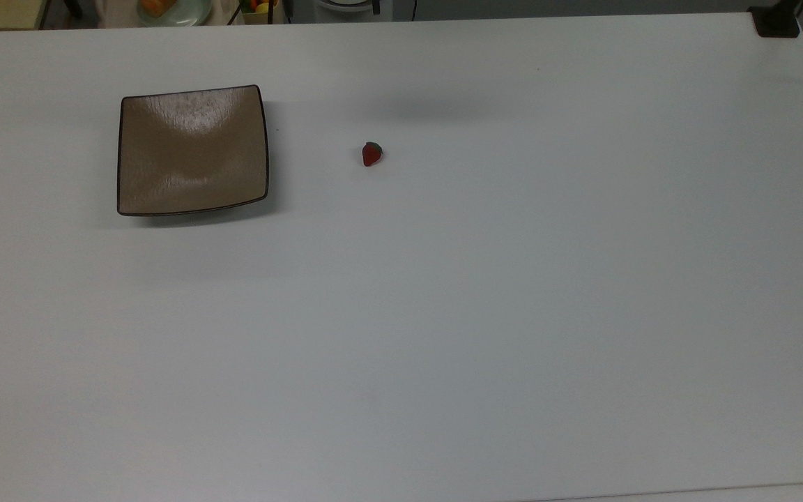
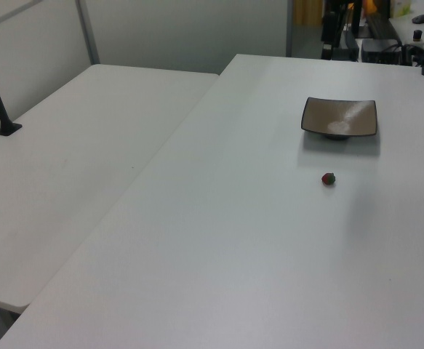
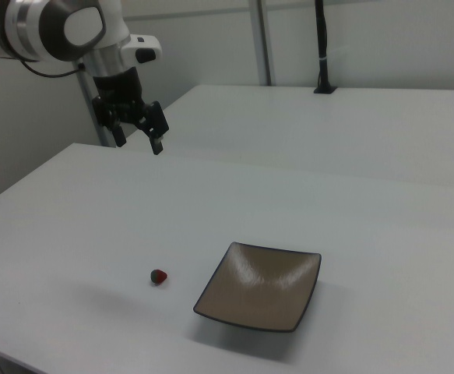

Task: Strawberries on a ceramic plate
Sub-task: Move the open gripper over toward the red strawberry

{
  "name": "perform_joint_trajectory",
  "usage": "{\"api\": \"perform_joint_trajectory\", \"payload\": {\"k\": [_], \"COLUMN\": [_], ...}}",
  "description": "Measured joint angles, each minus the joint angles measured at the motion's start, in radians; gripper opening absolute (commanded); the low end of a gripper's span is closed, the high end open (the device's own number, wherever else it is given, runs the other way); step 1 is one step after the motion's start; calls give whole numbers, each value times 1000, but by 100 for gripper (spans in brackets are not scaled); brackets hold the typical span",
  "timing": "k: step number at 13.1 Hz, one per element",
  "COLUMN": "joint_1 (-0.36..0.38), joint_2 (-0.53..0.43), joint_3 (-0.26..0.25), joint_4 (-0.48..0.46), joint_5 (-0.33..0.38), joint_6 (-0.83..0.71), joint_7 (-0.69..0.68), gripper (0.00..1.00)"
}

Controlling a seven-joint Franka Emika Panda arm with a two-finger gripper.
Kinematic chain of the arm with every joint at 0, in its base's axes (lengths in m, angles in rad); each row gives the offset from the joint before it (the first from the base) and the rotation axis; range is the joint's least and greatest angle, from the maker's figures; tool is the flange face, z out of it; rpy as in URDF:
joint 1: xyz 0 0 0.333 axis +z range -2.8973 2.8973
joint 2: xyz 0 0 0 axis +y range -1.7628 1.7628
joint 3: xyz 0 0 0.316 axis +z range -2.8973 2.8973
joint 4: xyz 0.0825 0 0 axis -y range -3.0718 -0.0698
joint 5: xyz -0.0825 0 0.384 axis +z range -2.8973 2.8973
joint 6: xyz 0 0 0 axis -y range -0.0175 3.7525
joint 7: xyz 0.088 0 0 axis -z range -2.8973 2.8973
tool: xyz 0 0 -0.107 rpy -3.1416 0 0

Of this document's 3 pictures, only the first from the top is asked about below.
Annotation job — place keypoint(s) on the square brown ceramic plate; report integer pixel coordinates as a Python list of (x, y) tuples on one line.
[(192, 153)]

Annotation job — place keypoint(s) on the box of toy fruit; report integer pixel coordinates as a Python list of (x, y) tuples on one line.
[(259, 10)]

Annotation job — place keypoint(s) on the black clamp mount base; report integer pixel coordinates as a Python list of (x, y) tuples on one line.
[(776, 25)]

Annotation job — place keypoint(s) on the red toy strawberry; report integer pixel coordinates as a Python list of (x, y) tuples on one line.
[(371, 155)]

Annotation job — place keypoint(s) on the orange bread piece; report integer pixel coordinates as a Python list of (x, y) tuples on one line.
[(157, 5)]

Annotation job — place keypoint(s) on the round pale green plate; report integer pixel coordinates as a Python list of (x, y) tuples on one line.
[(192, 12)]

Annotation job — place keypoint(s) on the white round appliance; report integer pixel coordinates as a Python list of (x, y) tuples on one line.
[(353, 7)]

